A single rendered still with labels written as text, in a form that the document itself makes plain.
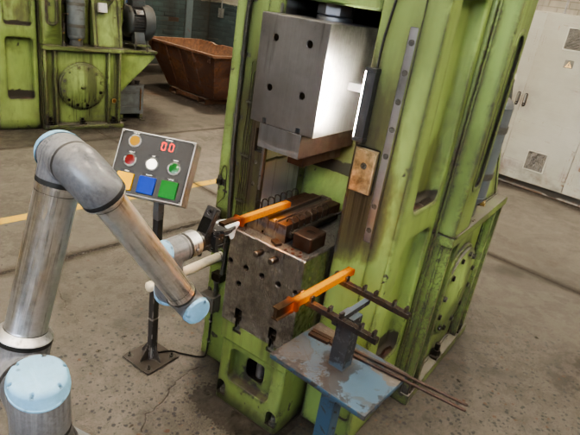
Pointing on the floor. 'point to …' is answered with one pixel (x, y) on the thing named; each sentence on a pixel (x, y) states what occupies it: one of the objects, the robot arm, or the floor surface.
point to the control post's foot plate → (138, 358)
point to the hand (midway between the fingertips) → (235, 220)
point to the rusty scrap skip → (194, 67)
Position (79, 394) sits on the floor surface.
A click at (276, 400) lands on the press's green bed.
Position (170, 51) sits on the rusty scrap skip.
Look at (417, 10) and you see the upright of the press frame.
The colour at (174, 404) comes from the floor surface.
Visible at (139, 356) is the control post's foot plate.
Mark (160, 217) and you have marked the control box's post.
